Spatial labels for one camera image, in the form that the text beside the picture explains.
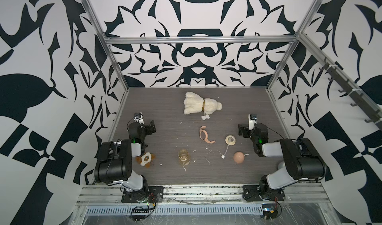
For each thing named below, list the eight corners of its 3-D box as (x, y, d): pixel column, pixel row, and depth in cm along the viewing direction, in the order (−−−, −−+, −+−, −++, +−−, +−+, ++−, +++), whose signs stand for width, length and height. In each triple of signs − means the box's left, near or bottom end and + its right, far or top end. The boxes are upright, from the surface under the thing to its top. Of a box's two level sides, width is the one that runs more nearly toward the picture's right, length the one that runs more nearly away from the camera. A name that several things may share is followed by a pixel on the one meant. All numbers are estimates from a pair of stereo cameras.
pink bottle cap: (234, 163, 85) (235, 161, 83) (232, 153, 89) (233, 151, 86) (244, 163, 85) (245, 161, 83) (242, 153, 89) (243, 151, 86)
